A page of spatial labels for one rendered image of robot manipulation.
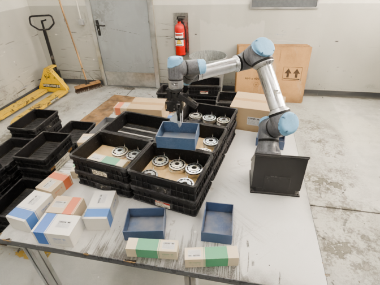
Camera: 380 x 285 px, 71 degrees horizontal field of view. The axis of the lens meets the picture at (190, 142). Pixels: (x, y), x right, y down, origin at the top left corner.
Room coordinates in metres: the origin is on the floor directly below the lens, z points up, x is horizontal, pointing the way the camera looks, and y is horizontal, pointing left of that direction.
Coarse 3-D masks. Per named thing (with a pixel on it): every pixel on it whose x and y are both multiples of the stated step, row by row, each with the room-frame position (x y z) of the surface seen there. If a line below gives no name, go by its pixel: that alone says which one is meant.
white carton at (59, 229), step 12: (48, 216) 0.94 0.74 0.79; (60, 216) 0.94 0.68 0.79; (72, 216) 0.93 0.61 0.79; (36, 228) 0.87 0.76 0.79; (48, 228) 0.86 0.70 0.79; (60, 228) 0.86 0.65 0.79; (72, 228) 0.86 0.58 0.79; (84, 228) 0.93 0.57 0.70; (36, 240) 0.85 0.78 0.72; (48, 240) 0.84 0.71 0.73; (60, 240) 0.83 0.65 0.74; (72, 240) 0.82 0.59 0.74
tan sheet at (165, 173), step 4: (148, 164) 1.29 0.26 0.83; (148, 168) 1.25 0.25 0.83; (152, 168) 1.25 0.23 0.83; (168, 168) 1.24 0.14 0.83; (160, 172) 1.20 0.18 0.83; (164, 172) 1.20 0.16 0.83; (168, 172) 1.20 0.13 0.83; (184, 172) 1.19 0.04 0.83; (160, 176) 1.17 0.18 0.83; (164, 176) 1.17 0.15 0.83; (168, 176) 1.17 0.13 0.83; (172, 176) 1.16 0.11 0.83; (176, 176) 1.16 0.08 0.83; (180, 176) 1.16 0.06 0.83; (184, 176) 1.16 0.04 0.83; (176, 180) 1.13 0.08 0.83
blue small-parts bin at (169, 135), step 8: (160, 128) 1.21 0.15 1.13; (168, 128) 1.27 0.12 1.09; (176, 128) 1.26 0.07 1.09; (184, 128) 1.25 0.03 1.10; (192, 128) 1.24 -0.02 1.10; (160, 136) 1.12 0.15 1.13; (168, 136) 1.22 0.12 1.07; (176, 136) 1.22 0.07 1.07; (184, 136) 1.21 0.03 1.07; (192, 136) 1.21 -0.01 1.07; (160, 144) 1.12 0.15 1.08; (168, 144) 1.12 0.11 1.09; (176, 144) 1.11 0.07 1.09; (184, 144) 1.10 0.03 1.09; (192, 144) 1.09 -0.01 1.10
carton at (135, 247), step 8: (128, 240) 0.80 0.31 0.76; (136, 240) 0.80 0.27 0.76; (144, 240) 0.80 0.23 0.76; (152, 240) 0.79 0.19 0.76; (160, 240) 0.79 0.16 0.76; (168, 240) 0.79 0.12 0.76; (176, 240) 0.79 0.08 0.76; (128, 248) 0.76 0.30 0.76; (136, 248) 0.76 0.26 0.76; (144, 248) 0.75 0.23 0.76; (152, 248) 0.75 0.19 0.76; (160, 248) 0.75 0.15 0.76; (168, 248) 0.75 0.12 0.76; (176, 248) 0.75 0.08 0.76; (128, 256) 0.76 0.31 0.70; (136, 256) 0.75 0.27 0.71; (144, 256) 0.75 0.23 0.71; (152, 256) 0.74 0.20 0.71; (160, 256) 0.74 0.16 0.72; (168, 256) 0.73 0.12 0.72; (176, 256) 0.73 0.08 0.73
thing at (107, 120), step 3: (105, 117) 2.06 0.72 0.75; (108, 117) 2.06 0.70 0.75; (102, 120) 2.01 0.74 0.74; (105, 120) 2.05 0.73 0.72; (108, 120) 2.06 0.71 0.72; (99, 123) 1.96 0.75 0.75; (102, 123) 2.00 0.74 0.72; (105, 123) 2.04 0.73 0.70; (96, 126) 1.92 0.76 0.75; (99, 126) 1.95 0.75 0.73; (102, 126) 1.99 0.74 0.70; (93, 129) 1.87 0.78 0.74; (96, 129) 1.91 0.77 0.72; (99, 129) 1.93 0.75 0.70; (90, 132) 1.83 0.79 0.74; (93, 132) 1.86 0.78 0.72; (96, 132) 1.89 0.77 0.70
